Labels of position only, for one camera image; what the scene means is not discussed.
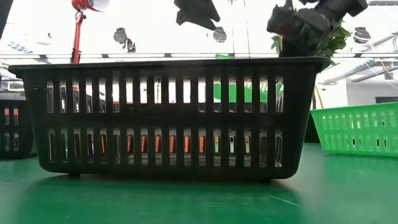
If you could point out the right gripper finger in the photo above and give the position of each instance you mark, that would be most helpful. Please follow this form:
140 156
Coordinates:
295 49

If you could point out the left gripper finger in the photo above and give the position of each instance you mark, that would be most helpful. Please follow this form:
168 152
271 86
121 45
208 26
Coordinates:
199 12

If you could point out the green slotted basket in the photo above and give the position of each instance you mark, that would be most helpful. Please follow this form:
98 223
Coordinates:
232 93
357 118

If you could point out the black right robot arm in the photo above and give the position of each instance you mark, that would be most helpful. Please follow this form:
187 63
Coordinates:
339 7

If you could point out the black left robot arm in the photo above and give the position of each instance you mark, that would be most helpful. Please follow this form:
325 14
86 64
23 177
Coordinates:
4 14

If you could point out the dark round ceiling fixture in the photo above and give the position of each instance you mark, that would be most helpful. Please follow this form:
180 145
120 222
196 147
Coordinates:
361 35
120 35
219 35

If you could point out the green leafy plant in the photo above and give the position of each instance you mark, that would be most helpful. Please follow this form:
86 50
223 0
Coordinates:
335 39

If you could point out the yellow wooden stick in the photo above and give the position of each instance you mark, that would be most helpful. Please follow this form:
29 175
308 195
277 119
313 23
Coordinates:
319 96

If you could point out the small dark ceiling fixture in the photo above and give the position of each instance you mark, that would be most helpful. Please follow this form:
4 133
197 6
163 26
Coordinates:
130 46

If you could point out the grey ceiling pipe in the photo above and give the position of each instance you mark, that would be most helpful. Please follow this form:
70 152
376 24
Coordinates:
370 74

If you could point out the large black slotted basket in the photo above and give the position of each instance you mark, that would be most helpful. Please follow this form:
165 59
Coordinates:
186 119

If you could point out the red desk lamp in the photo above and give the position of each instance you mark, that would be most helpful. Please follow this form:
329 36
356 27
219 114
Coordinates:
76 37

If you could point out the orange slotted basket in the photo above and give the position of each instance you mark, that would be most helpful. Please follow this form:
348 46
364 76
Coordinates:
172 143

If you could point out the horizontal ceiling rail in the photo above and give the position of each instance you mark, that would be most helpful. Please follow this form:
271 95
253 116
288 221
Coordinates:
140 55

